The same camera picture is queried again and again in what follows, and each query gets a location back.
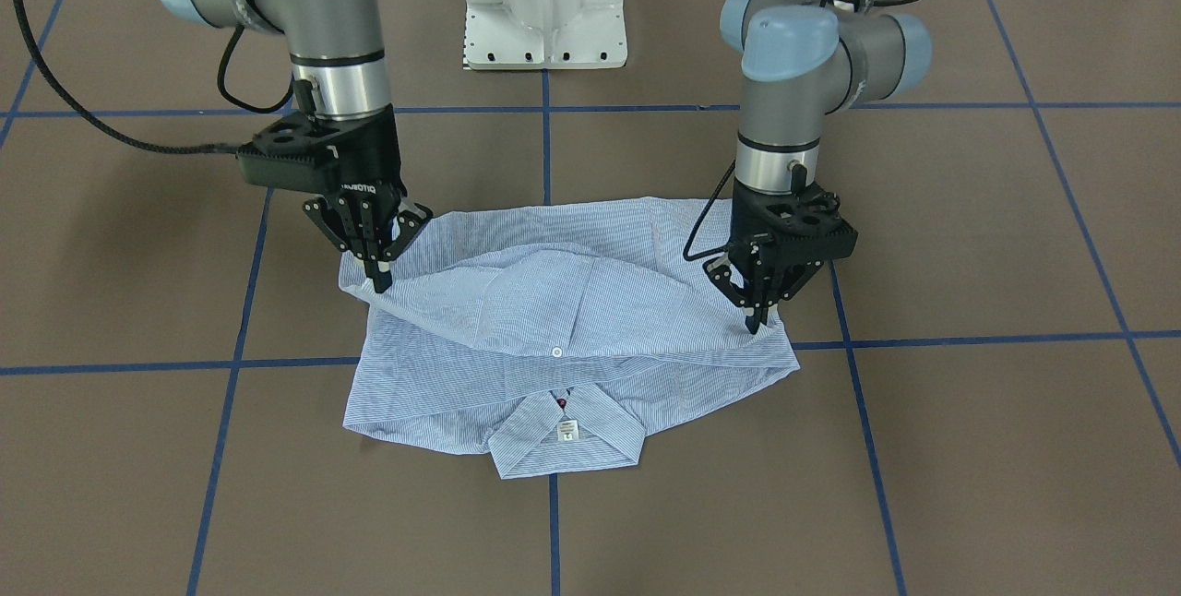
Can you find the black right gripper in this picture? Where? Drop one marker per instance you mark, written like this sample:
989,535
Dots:
367,158

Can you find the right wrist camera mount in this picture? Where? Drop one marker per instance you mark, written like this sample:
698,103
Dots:
293,154

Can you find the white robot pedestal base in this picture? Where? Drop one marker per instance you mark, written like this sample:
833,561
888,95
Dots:
534,35

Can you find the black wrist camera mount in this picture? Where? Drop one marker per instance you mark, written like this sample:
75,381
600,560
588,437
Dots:
810,228

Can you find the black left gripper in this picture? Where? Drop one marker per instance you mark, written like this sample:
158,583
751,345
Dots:
749,212

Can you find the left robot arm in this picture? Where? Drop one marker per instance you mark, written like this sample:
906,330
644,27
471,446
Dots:
801,61

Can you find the light blue striped shirt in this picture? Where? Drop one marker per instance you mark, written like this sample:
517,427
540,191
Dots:
552,339

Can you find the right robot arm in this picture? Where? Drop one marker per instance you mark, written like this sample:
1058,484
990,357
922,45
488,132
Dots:
337,55

